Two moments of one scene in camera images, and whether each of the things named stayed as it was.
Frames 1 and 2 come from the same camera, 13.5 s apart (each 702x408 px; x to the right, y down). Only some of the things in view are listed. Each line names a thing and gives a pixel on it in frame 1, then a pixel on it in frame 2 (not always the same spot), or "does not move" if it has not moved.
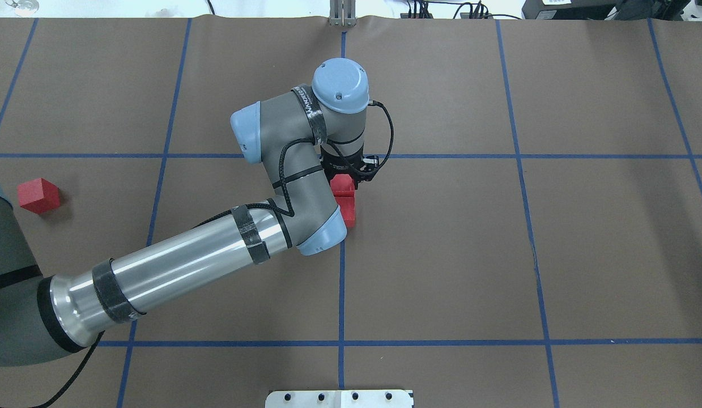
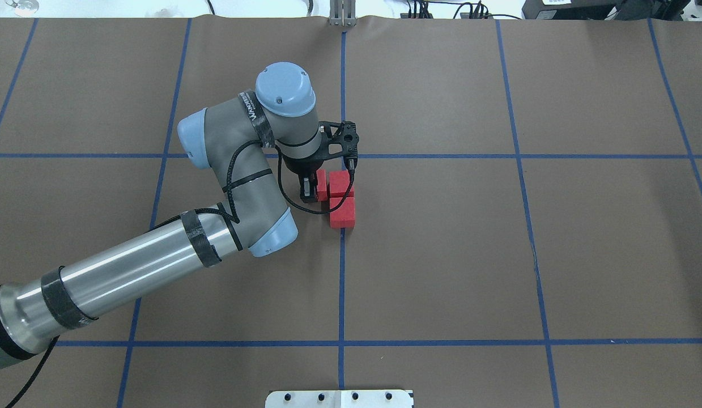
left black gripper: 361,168 -> 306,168
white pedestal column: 340,399 does not move
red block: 347,205 does not move
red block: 342,185 does not move
